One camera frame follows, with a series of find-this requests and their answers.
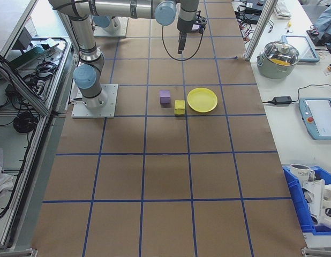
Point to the grey box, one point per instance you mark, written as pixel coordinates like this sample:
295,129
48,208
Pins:
23,37

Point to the purple foam block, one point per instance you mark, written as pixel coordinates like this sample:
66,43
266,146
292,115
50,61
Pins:
165,97

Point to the blue teach pendant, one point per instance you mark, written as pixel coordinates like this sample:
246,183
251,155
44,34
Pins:
323,117
304,48

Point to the white paper sheet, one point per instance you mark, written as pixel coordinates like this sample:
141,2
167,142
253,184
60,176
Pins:
49,42

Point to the silver cooking pot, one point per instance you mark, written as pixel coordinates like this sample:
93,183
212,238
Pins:
272,72

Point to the green board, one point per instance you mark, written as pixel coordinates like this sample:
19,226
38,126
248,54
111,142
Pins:
29,54

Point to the flat black power brick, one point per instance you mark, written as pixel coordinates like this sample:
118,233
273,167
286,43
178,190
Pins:
248,18

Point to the blue garment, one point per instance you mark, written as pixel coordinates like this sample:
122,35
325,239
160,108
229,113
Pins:
327,18

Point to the yellow plate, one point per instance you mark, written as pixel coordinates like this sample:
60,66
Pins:
202,100

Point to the aluminium profile post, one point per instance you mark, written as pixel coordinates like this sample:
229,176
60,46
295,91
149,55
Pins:
258,29

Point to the white mug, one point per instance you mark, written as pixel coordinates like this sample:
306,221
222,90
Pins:
299,174

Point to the small red circuit board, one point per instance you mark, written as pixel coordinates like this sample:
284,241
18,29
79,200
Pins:
312,32

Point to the yellow foam block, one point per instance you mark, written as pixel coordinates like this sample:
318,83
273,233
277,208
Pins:
179,108

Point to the black computer box with label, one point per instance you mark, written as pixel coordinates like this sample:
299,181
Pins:
255,9

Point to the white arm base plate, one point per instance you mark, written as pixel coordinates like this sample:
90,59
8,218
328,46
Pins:
112,107
124,29

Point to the blue plastic bin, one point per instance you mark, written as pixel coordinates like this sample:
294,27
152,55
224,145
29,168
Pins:
296,203

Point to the aluminium profile bar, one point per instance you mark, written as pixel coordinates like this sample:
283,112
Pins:
15,252
319,252

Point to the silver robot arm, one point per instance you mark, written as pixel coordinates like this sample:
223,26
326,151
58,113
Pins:
83,34
102,21

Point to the rubber band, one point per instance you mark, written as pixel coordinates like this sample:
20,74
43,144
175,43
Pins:
319,55

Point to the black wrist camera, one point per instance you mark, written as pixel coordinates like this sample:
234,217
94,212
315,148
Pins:
200,21

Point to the metal V-shaped frame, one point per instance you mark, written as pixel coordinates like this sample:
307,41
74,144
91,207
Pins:
34,100

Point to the white cloth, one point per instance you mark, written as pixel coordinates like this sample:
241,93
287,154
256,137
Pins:
2,182

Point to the glass pot lid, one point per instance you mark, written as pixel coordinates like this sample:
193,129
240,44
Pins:
276,53

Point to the white keyboard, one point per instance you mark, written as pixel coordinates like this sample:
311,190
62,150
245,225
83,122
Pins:
282,8

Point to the white PVC pipe fitting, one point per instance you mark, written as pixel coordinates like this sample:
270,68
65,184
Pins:
318,195

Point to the black power adapter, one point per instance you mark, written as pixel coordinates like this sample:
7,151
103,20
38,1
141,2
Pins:
282,100

